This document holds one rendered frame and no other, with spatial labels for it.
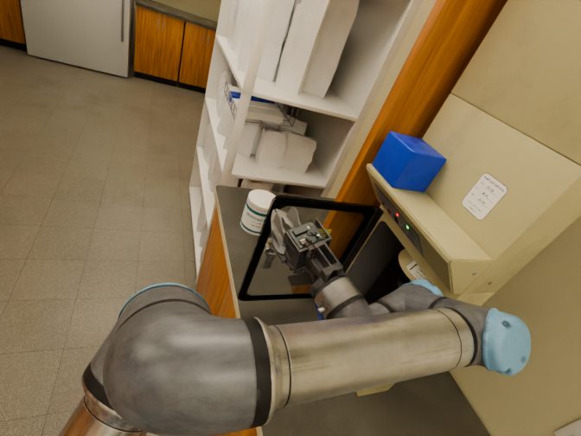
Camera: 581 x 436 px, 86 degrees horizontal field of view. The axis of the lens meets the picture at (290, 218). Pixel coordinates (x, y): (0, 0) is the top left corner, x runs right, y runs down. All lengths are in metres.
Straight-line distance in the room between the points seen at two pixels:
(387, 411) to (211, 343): 0.85
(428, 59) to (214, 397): 0.75
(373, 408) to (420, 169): 0.68
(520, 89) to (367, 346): 0.55
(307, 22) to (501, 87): 1.07
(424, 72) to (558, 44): 0.24
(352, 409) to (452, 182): 0.66
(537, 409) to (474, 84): 0.89
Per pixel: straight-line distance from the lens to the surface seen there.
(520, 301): 1.17
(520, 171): 0.69
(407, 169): 0.72
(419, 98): 0.85
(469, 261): 0.64
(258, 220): 1.26
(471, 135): 0.76
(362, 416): 1.04
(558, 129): 0.68
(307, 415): 0.96
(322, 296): 0.54
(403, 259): 0.87
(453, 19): 0.83
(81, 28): 5.37
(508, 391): 1.25
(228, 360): 0.29
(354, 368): 0.35
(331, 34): 1.81
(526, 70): 0.74
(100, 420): 0.45
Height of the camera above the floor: 1.77
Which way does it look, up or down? 34 degrees down
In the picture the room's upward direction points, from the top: 23 degrees clockwise
